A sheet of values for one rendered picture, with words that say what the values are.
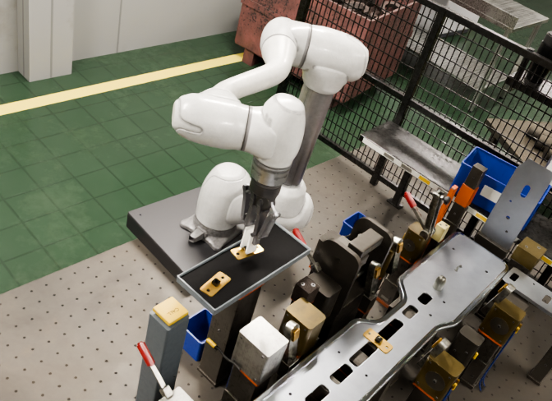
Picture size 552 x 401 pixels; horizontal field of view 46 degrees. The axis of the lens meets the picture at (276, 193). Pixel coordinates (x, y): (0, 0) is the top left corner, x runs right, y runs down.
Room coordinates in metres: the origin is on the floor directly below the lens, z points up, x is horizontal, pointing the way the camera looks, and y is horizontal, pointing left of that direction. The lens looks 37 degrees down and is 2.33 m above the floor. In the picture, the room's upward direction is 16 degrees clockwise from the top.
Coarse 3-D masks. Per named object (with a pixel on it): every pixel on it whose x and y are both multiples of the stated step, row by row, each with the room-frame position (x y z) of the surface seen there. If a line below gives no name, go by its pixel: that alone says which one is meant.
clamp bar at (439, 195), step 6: (432, 192) 1.73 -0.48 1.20; (438, 192) 1.71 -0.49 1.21; (432, 198) 1.71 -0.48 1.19; (438, 198) 1.70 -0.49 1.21; (444, 198) 1.70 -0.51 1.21; (450, 198) 1.70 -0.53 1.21; (432, 204) 1.70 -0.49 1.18; (438, 204) 1.72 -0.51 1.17; (444, 204) 1.69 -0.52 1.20; (432, 210) 1.70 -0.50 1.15; (438, 210) 1.72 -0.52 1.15; (432, 216) 1.69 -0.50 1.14; (426, 222) 1.70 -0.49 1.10; (432, 222) 1.69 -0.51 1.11; (426, 228) 1.69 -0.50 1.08; (432, 228) 1.71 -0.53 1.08
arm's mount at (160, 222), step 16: (192, 192) 1.92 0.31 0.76; (144, 208) 1.75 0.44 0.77; (160, 208) 1.78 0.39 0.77; (176, 208) 1.81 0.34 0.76; (192, 208) 1.84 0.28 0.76; (128, 224) 1.70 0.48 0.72; (144, 224) 1.67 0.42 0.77; (160, 224) 1.70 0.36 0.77; (176, 224) 1.72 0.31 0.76; (144, 240) 1.64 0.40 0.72; (160, 240) 1.62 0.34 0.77; (176, 240) 1.64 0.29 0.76; (160, 256) 1.58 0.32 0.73; (176, 256) 1.57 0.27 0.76; (192, 256) 1.59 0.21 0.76; (208, 256) 1.62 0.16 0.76; (176, 272) 1.53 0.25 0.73
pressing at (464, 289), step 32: (448, 256) 1.69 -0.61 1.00; (480, 256) 1.74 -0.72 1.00; (416, 288) 1.49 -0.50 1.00; (448, 288) 1.53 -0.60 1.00; (480, 288) 1.58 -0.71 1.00; (352, 320) 1.28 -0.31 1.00; (384, 320) 1.32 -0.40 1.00; (416, 320) 1.36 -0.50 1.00; (448, 320) 1.39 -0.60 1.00; (320, 352) 1.14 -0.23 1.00; (352, 352) 1.17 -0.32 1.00; (416, 352) 1.24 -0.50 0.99; (288, 384) 1.01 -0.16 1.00; (320, 384) 1.04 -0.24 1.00; (352, 384) 1.07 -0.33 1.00; (384, 384) 1.10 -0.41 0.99
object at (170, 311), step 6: (168, 300) 1.02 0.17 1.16; (174, 300) 1.03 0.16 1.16; (156, 306) 1.00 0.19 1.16; (162, 306) 1.00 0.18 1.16; (168, 306) 1.01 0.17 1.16; (174, 306) 1.01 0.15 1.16; (180, 306) 1.02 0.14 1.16; (156, 312) 0.98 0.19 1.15; (162, 312) 0.98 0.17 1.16; (168, 312) 0.99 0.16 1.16; (174, 312) 0.99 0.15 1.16; (180, 312) 1.00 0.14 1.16; (186, 312) 1.00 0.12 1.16; (162, 318) 0.97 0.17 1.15; (168, 318) 0.97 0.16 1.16; (174, 318) 0.98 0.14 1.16; (180, 318) 0.99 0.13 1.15; (168, 324) 0.96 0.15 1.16
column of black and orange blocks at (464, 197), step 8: (472, 168) 1.97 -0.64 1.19; (480, 168) 1.96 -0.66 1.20; (472, 176) 1.96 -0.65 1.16; (480, 176) 1.95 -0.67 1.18; (464, 184) 1.97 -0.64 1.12; (472, 184) 1.95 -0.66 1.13; (464, 192) 1.96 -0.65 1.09; (472, 192) 1.94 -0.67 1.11; (456, 200) 1.96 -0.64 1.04; (464, 200) 1.95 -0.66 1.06; (456, 208) 1.96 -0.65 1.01; (464, 208) 1.95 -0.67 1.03; (448, 216) 1.97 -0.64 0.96; (456, 216) 1.95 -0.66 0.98; (448, 224) 1.96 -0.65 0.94; (456, 224) 1.95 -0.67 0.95; (448, 232) 1.95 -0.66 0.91
